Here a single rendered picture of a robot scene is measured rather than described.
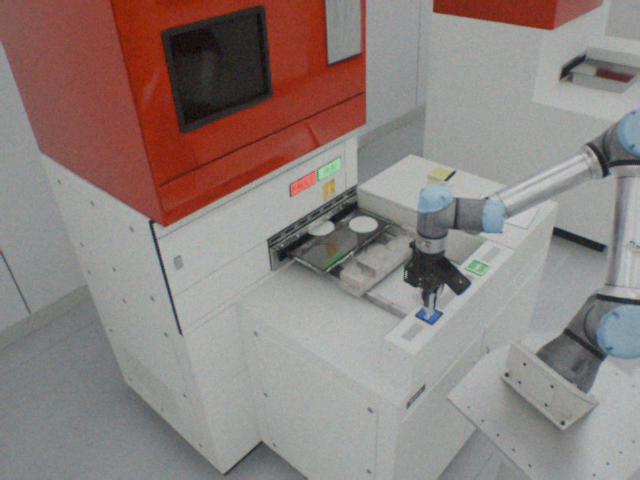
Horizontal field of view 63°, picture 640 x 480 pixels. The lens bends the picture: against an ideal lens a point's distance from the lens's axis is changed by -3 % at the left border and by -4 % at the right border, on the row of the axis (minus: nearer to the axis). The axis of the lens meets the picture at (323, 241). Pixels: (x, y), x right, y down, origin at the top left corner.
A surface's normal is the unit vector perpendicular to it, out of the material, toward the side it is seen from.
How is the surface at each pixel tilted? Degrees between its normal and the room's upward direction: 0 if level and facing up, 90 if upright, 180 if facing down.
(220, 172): 90
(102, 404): 0
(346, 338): 0
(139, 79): 90
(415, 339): 0
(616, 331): 62
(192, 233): 90
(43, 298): 90
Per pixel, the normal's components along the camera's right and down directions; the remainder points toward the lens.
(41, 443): -0.04, -0.82
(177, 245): 0.74, 0.36
